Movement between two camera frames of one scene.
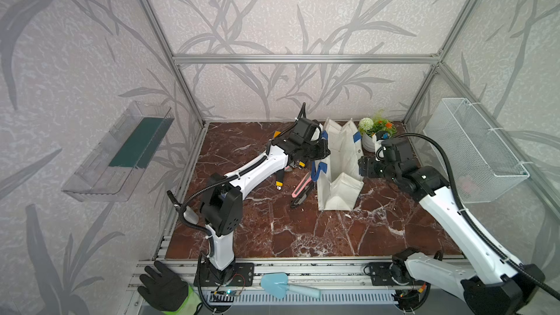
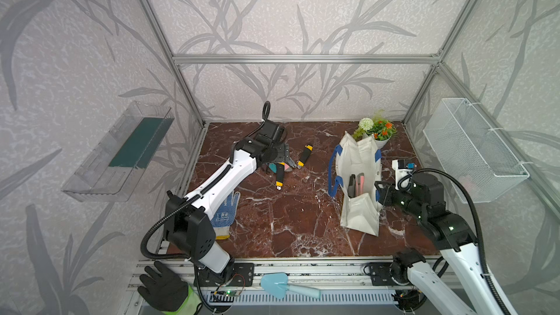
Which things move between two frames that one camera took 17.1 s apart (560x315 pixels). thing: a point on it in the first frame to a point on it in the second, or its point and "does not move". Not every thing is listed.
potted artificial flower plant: [369, 128] does not move
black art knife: [301, 197] to [351, 186]
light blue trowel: [277, 285] does not move
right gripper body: [374, 168] to [402, 200]
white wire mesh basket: [483, 165] does not move
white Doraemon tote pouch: [340, 187] to [354, 168]
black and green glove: [166, 294] does not move
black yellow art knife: [280, 179] does not move
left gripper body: [312, 152] to [278, 154]
